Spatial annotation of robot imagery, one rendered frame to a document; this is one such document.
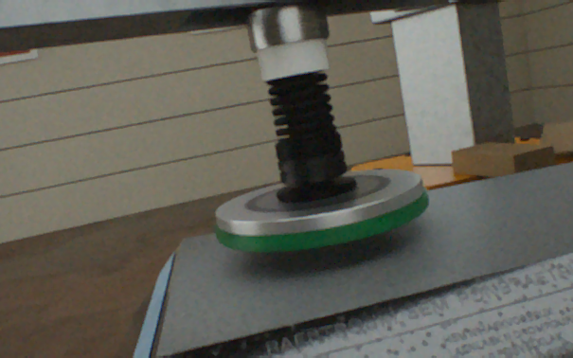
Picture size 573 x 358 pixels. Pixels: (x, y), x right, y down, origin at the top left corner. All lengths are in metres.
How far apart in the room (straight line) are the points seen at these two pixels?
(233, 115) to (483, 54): 5.33
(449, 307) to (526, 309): 0.06
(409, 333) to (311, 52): 0.27
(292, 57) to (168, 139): 5.98
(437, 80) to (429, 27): 0.13
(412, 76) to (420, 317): 1.05
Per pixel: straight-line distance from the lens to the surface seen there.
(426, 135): 1.42
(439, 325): 0.43
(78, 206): 6.57
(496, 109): 1.44
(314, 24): 0.53
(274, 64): 0.53
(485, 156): 1.20
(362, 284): 0.46
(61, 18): 0.47
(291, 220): 0.47
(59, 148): 6.52
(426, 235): 0.57
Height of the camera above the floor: 1.02
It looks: 9 degrees down
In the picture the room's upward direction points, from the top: 10 degrees counter-clockwise
